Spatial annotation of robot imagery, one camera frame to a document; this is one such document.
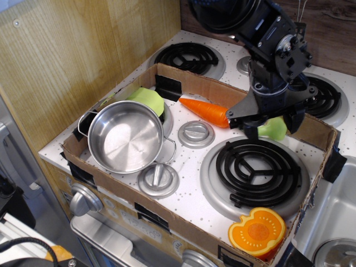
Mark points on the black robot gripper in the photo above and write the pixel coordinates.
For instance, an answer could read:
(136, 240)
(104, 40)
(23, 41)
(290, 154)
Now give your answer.
(273, 92)

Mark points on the green toy broccoli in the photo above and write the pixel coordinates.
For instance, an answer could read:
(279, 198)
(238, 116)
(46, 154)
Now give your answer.
(274, 128)

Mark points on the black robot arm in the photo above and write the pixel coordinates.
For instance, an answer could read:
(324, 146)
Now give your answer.
(278, 58)

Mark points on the orange toy carrot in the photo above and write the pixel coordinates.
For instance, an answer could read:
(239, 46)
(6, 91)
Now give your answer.
(209, 112)

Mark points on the back right black burner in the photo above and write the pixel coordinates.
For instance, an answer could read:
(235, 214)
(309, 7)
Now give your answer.
(330, 104)

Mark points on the black burner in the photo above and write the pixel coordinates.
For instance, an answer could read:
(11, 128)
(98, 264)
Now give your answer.
(194, 57)
(239, 174)
(330, 104)

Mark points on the front right black burner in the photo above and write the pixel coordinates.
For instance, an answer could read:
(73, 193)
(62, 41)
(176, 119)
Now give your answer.
(239, 174)

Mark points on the silver stove knob back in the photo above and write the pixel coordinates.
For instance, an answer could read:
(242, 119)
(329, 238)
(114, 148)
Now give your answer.
(243, 65)

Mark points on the silver stove knob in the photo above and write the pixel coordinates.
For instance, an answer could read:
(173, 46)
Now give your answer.
(196, 134)
(243, 65)
(158, 181)

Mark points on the silver stove knob centre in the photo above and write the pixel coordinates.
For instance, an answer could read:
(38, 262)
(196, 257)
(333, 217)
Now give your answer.
(196, 134)

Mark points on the back left black burner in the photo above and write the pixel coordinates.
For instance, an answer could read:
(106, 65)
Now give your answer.
(194, 57)

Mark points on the hanging metal spatula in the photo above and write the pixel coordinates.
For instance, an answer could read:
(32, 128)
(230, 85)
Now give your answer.
(299, 14)

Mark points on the orange toy pumpkin half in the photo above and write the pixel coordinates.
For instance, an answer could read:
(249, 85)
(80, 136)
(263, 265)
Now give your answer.
(259, 233)

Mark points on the light green toy lid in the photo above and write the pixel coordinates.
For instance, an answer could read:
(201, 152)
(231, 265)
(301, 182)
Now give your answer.
(150, 98)

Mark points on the silver toy sink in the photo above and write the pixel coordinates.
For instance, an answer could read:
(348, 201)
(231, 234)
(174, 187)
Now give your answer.
(326, 236)

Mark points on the silver stove knob front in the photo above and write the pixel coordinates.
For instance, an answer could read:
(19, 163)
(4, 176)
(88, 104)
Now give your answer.
(158, 181)

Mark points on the silver metal pot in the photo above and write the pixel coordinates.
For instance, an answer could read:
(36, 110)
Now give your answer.
(125, 137)

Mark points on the silver oven knob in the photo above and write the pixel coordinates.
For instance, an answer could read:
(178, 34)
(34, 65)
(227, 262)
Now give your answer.
(192, 258)
(84, 200)

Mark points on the silver oven front knob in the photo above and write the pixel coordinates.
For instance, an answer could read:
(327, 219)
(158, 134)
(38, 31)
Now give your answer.
(84, 200)

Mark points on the silver oven door handle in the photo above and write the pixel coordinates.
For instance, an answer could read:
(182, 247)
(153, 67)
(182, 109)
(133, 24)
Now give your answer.
(114, 248)

